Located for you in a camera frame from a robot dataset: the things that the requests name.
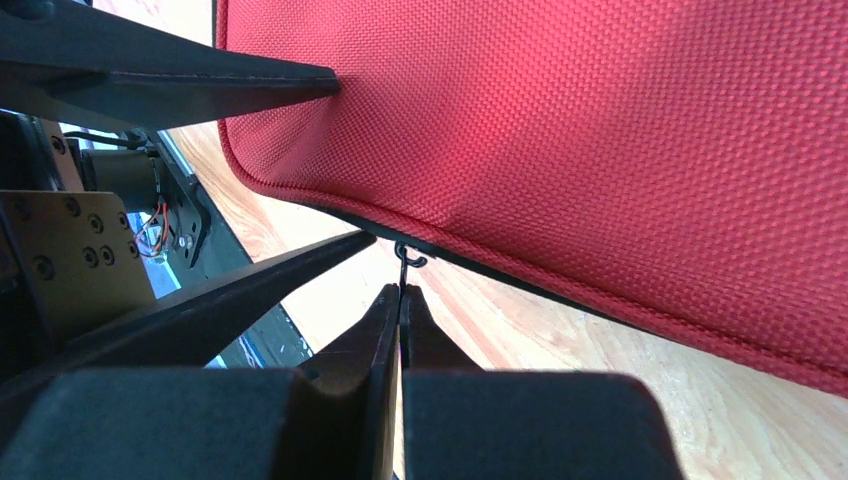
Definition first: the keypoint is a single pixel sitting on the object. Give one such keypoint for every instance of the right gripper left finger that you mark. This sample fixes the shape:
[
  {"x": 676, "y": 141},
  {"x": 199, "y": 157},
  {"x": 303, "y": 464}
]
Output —
[{"x": 330, "y": 418}]

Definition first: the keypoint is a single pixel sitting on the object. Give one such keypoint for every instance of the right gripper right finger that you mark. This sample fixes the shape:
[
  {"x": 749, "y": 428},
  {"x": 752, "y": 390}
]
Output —
[{"x": 465, "y": 422}]

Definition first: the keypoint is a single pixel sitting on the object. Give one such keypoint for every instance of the red black medicine case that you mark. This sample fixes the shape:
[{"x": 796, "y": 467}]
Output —
[{"x": 678, "y": 165}]

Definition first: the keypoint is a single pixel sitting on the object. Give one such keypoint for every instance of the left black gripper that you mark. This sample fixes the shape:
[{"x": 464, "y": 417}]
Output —
[{"x": 83, "y": 213}]

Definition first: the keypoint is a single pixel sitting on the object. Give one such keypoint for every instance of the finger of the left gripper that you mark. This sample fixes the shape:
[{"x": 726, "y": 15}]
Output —
[{"x": 68, "y": 62}]

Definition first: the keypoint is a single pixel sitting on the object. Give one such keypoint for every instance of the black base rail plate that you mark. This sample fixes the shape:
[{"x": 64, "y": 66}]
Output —
[{"x": 216, "y": 228}]

